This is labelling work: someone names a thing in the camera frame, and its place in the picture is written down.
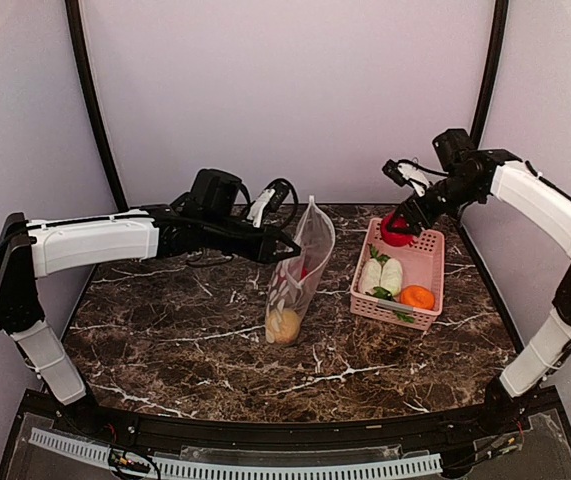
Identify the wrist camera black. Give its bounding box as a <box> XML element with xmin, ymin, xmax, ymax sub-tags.
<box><xmin>190</xmin><ymin>169</ymin><xmax>242</xmax><ymax>216</ymax></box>
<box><xmin>432</xmin><ymin>128</ymin><xmax>476</xmax><ymax>172</ymax></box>

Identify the white radish toy right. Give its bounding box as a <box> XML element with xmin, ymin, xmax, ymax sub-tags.
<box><xmin>380</xmin><ymin>258</ymin><xmax>403</xmax><ymax>297</ymax></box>

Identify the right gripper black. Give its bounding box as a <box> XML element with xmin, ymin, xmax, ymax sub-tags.
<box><xmin>387</xmin><ymin>172</ymin><xmax>484</xmax><ymax>234</ymax></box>

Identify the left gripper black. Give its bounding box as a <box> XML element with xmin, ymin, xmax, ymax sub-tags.
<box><xmin>203</xmin><ymin>213</ymin><xmax>302</xmax><ymax>265</ymax></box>

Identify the white radish toy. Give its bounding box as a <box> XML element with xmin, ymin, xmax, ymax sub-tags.
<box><xmin>358</xmin><ymin>258</ymin><xmax>383</xmax><ymax>294</ymax></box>
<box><xmin>380</xmin><ymin>258</ymin><xmax>403</xmax><ymax>297</ymax></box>

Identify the black front rail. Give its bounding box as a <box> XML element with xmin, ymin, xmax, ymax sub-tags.
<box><xmin>65</xmin><ymin>403</ymin><xmax>487</xmax><ymax>452</ymax></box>

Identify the circuit board with leds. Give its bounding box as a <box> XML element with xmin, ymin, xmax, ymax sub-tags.
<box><xmin>108</xmin><ymin>450</ymin><xmax>152</xmax><ymax>474</ymax></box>

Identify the black frame post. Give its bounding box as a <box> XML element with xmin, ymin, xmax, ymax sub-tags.
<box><xmin>470</xmin><ymin>0</ymin><xmax>509</xmax><ymax>147</ymax></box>
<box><xmin>64</xmin><ymin>0</ymin><xmax>128</xmax><ymax>212</ymax></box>

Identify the clear polka dot zip bag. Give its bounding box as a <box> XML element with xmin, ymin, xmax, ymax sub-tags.
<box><xmin>264</xmin><ymin>195</ymin><xmax>336</xmax><ymax>345</ymax></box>

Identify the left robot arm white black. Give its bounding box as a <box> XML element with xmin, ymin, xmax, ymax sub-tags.
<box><xmin>0</xmin><ymin>204</ymin><xmax>301</xmax><ymax>436</ymax></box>

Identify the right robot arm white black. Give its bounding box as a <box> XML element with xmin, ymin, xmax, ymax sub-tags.
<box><xmin>382</xmin><ymin>150</ymin><xmax>571</xmax><ymax>434</ymax></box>

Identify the left camera cable black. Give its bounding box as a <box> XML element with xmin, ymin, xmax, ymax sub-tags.
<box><xmin>264</xmin><ymin>178</ymin><xmax>299</xmax><ymax>229</ymax></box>

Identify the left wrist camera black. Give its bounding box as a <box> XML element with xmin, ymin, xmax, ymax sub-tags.
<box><xmin>190</xmin><ymin>169</ymin><xmax>242</xmax><ymax>216</ymax></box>

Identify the dark red pomegranate toy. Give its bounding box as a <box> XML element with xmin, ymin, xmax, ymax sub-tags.
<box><xmin>380</xmin><ymin>213</ymin><xmax>415</xmax><ymax>247</ymax></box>

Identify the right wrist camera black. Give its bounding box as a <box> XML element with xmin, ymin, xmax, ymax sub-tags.
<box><xmin>432</xmin><ymin>128</ymin><xmax>476</xmax><ymax>172</ymax></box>

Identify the left black frame post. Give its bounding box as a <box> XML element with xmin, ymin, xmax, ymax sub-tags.
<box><xmin>64</xmin><ymin>0</ymin><xmax>128</xmax><ymax>212</ymax></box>

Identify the orange tangerine toy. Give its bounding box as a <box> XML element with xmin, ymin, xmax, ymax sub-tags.
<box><xmin>399</xmin><ymin>285</ymin><xmax>436</xmax><ymax>310</ymax></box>

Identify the pink plastic basket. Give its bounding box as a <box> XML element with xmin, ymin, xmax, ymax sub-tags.
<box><xmin>350</xmin><ymin>217</ymin><xmax>445</xmax><ymax>331</ymax></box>

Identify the yellow peach toy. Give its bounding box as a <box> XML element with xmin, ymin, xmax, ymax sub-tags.
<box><xmin>265</xmin><ymin>309</ymin><xmax>301</xmax><ymax>344</ymax></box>

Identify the right black frame post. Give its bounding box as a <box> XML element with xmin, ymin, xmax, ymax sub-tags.
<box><xmin>470</xmin><ymin>0</ymin><xmax>509</xmax><ymax>147</ymax></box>

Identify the white radish toy left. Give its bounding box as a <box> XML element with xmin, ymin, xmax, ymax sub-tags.
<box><xmin>358</xmin><ymin>258</ymin><xmax>383</xmax><ymax>294</ymax></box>

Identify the white slotted cable duct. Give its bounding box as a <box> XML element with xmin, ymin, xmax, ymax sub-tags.
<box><xmin>28</xmin><ymin>427</ymin><xmax>443</xmax><ymax>480</ymax></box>

